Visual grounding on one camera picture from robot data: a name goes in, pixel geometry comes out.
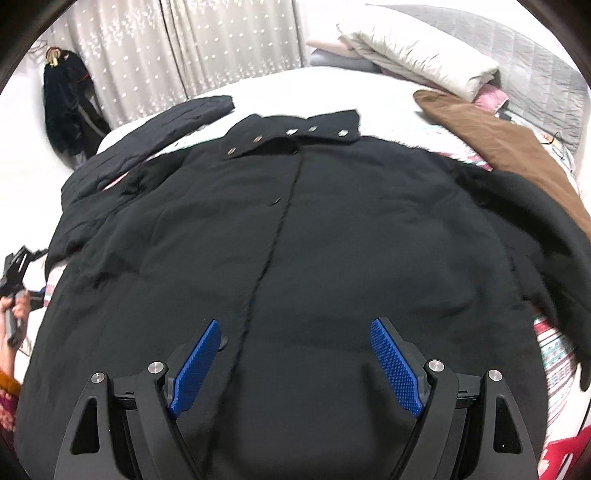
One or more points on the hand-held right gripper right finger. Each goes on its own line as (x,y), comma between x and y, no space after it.
(397,369)

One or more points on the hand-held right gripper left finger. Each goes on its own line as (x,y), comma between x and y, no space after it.
(194,369)

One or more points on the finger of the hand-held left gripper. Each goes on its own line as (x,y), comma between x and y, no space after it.
(40,296)

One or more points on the large black coat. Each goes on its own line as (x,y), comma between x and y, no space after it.
(323,230)

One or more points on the dark hanging clothes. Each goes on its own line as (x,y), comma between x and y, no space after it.
(67,106)

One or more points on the wooden clothes hanger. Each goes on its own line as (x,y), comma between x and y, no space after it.
(54,56)

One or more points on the striped patterned blanket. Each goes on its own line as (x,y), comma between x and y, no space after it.
(551,344)

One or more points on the red plastic object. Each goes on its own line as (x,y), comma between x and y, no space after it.
(570,457)

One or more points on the black quilted garment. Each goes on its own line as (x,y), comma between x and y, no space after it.
(175,122)

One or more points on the brown garment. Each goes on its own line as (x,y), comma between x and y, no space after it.
(508,138)

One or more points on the grey patterned curtain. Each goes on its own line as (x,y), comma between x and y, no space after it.
(184,50)

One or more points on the pink patterned cloth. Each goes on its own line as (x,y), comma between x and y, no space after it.
(490,99)

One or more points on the plain light bedsheet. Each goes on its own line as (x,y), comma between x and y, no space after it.
(286,92)

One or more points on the grey pillow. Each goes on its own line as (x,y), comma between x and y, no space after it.
(337,62)

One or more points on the white folded duvet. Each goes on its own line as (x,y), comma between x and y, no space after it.
(415,50)

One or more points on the pink pillow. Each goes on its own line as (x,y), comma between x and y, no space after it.
(330,45)

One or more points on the grey quilted headboard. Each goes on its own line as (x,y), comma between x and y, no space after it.
(531,64)

